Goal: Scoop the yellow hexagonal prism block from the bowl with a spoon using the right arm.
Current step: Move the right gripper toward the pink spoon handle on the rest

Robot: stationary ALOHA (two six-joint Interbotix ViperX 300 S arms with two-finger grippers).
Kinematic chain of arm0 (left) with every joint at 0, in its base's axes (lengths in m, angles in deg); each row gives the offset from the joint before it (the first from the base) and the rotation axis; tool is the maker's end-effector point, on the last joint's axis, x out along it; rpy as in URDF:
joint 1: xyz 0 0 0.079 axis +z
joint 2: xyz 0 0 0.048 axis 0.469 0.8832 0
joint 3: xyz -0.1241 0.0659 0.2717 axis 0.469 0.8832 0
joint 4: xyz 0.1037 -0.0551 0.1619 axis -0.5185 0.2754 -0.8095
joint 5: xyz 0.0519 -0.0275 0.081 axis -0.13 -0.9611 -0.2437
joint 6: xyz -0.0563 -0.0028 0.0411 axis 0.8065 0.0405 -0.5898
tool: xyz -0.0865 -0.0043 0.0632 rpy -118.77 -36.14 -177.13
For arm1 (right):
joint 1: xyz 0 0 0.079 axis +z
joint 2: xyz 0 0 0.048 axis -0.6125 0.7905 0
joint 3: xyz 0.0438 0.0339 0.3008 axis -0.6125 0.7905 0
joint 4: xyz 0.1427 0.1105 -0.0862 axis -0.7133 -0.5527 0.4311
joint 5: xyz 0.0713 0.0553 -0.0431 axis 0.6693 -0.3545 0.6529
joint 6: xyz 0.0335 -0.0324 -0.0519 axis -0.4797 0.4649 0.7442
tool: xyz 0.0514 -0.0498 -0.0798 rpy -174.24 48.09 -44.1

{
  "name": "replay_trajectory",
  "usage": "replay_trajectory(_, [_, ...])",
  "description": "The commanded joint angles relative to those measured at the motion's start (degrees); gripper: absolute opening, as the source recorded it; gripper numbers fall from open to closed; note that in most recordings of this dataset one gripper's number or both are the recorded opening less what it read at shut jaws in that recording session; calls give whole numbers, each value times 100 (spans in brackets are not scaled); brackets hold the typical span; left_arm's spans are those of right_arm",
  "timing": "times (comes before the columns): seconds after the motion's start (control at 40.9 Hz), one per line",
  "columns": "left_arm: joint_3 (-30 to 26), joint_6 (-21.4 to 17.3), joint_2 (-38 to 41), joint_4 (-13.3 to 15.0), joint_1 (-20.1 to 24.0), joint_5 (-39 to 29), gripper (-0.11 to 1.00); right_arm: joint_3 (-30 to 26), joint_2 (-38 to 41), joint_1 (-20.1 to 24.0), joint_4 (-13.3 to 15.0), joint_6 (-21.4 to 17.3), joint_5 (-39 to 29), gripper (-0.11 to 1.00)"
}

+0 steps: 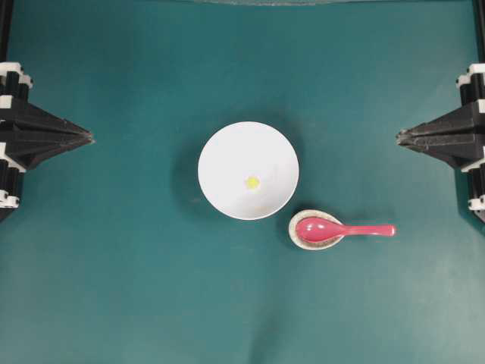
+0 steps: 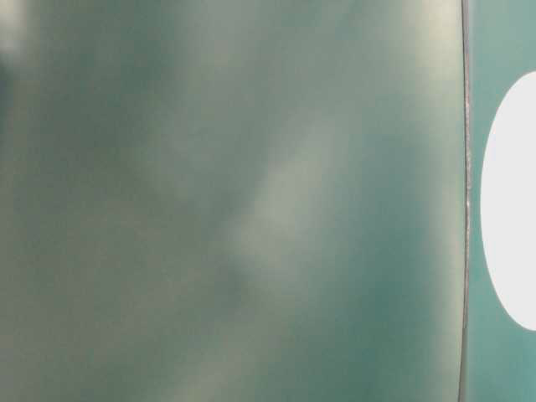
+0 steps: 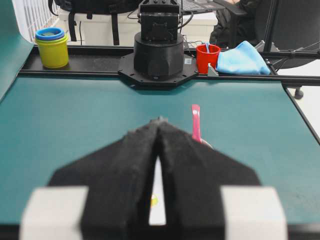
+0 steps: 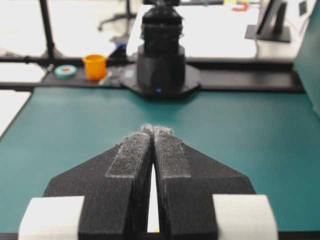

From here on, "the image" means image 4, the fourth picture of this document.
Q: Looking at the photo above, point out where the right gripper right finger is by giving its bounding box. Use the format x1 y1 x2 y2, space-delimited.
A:
152 126 278 240

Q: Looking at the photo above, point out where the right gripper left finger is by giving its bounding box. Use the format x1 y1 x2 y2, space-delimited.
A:
18 126 153 240

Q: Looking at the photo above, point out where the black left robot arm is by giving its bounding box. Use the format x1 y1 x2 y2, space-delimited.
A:
120 0 201 98

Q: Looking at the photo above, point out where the orange plastic cup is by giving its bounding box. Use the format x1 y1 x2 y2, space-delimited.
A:
82 54 107 81

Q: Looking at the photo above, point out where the teal tape roll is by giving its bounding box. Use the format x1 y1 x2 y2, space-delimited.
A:
54 64 77 78

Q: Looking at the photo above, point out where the black side tray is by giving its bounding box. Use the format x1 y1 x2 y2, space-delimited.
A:
41 61 305 93

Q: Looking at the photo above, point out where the black monitor stand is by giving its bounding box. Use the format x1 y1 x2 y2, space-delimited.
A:
244 0 291 43

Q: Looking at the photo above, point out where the black frame pole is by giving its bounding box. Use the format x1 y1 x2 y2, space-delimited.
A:
39 0 55 59

